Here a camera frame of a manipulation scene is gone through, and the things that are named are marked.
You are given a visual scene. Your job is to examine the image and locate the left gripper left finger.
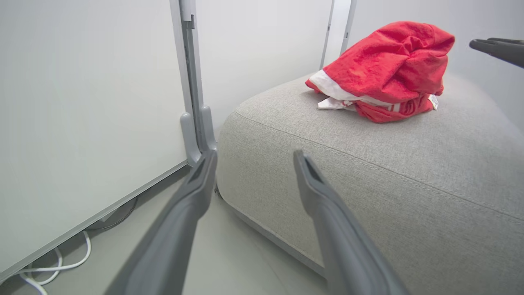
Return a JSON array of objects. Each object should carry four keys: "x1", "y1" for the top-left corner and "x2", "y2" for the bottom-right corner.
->
[{"x1": 104, "y1": 150, "x2": 218, "y2": 295}]

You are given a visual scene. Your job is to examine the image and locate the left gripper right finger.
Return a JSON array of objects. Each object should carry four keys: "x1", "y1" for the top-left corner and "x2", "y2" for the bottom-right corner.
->
[{"x1": 293, "y1": 149, "x2": 410, "y2": 295}]

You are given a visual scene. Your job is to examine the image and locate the red jersey with white stripes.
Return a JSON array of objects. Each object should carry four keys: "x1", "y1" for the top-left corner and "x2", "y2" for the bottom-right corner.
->
[{"x1": 305, "y1": 21, "x2": 456, "y2": 123}]

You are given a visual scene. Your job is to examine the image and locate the grey fabric seat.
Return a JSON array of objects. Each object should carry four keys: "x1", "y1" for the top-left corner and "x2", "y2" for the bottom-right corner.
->
[{"x1": 216, "y1": 72, "x2": 524, "y2": 295}]

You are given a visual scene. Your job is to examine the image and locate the grey partition leg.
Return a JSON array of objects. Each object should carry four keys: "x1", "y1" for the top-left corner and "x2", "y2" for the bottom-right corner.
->
[
  {"x1": 180, "y1": 113, "x2": 202, "y2": 167},
  {"x1": 200, "y1": 105, "x2": 218, "y2": 153}
]

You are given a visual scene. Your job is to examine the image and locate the black cable loop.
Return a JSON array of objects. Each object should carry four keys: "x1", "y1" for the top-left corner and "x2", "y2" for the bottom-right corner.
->
[{"x1": 88, "y1": 197, "x2": 138, "y2": 231}]

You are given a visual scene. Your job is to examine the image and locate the white coiled cable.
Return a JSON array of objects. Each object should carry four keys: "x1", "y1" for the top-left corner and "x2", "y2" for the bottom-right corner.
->
[{"x1": 18, "y1": 230, "x2": 91, "y2": 295}]

